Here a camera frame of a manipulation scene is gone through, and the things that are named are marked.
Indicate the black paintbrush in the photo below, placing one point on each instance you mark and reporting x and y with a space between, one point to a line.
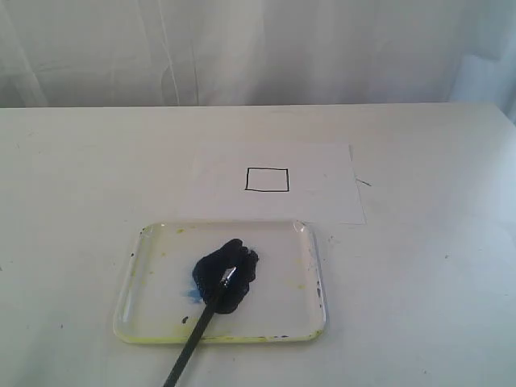
197 327

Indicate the dark blue paint blob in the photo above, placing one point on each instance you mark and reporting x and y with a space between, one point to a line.
210 268

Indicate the clear plastic paint tray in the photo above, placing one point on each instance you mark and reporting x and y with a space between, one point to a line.
160 301

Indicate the white paper with square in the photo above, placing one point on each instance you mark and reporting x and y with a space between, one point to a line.
273 181

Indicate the white backdrop curtain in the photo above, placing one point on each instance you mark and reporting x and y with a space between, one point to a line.
214 53

